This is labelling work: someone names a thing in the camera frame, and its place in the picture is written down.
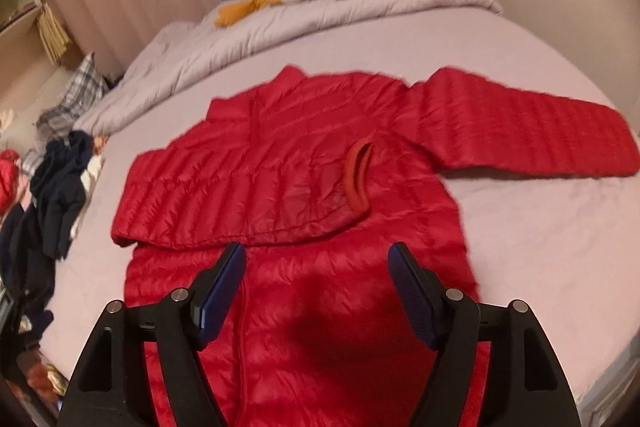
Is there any red puffer jacket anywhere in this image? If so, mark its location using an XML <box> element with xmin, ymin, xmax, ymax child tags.
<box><xmin>112</xmin><ymin>67</ymin><xmax>639</xmax><ymax>426</ymax></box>

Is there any dark navy garment left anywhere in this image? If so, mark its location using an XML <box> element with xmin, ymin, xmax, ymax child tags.
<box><xmin>1</xmin><ymin>204</ymin><xmax>55</xmax><ymax>341</ymax></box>

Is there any dark navy garment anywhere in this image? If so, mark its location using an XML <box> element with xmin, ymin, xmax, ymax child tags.
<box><xmin>1</xmin><ymin>204</ymin><xmax>55</xmax><ymax>341</ymax></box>
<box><xmin>30</xmin><ymin>130</ymin><xmax>93</xmax><ymax>260</ymax></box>

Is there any pink bed sheet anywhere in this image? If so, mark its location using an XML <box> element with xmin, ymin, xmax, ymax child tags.
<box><xmin>41</xmin><ymin>8</ymin><xmax>639</xmax><ymax>413</ymax></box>

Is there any dark navy garment right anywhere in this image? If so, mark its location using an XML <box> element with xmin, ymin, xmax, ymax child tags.
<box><xmin>30</xmin><ymin>130</ymin><xmax>93</xmax><ymax>260</ymax></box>

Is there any white garment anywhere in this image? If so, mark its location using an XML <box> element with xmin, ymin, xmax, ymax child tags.
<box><xmin>70</xmin><ymin>155</ymin><xmax>104</xmax><ymax>241</ymax></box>

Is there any folded red jacket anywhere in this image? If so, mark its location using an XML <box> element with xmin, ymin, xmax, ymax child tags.
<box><xmin>0</xmin><ymin>148</ymin><xmax>20</xmax><ymax>216</ymax></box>

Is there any plaid pillow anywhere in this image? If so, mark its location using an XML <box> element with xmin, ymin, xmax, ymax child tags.
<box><xmin>36</xmin><ymin>53</ymin><xmax>110</xmax><ymax>144</ymax></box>

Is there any lilac duvet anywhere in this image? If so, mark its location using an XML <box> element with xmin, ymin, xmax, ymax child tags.
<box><xmin>74</xmin><ymin>0</ymin><xmax>503</xmax><ymax>134</ymax></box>

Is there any beige hanging cloth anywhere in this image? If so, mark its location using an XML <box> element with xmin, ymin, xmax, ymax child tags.
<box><xmin>36</xmin><ymin>3</ymin><xmax>73</xmax><ymax>64</ymax></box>

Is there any wall shelf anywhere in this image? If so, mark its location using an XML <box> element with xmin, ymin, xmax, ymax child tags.
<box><xmin>1</xmin><ymin>0</ymin><xmax>42</xmax><ymax>46</ymax></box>

